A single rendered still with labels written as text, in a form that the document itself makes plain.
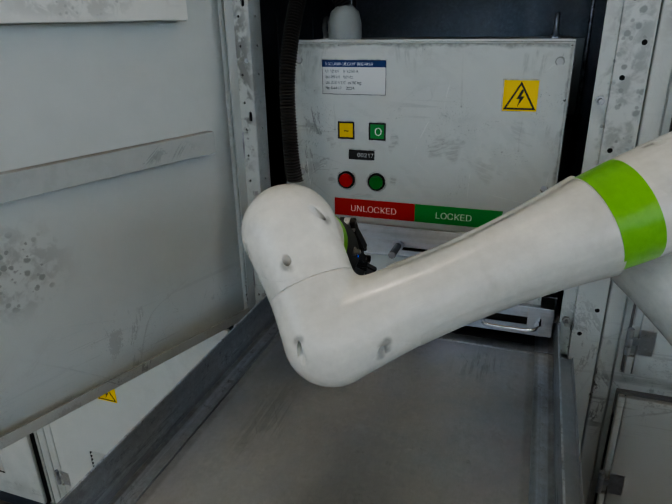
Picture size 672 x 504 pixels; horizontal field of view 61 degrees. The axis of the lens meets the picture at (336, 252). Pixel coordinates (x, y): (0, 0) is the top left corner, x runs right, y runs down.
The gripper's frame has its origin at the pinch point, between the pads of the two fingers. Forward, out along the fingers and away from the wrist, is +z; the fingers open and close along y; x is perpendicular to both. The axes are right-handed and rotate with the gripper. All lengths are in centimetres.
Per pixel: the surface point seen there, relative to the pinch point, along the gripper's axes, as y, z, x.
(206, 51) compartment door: -34.4, -10.4, -31.6
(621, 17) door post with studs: -40, -9, 36
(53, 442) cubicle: 56, 43, -95
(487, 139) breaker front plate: -25.2, 3.7, 17.8
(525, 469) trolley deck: 25.9, -7.8, 29.2
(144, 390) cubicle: 34, 31, -60
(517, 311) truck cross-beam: 2.9, 18.6, 25.9
